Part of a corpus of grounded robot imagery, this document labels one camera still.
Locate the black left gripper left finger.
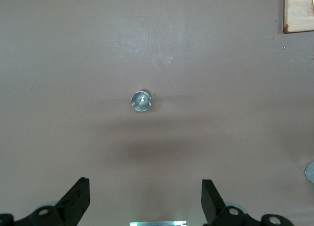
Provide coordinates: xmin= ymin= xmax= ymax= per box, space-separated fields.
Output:
xmin=0 ymin=177 xmax=90 ymax=226

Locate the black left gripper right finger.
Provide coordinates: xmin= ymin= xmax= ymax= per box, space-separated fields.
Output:
xmin=201 ymin=179 xmax=294 ymax=226

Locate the steel jigger measuring cup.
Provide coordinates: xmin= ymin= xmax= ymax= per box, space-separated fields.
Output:
xmin=130 ymin=88 xmax=154 ymax=113

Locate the green bottle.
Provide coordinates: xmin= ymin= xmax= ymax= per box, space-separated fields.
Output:
xmin=305 ymin=161 xmax=314 ymax=184

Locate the brown table cover sheet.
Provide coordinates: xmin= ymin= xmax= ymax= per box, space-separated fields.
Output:
xmin=0 ymin=0 xmax=314 ymax=226

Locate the wooden cutting board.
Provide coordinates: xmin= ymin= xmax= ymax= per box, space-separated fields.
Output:
xmin=283 ymin=0 xmax=314 ymax=34

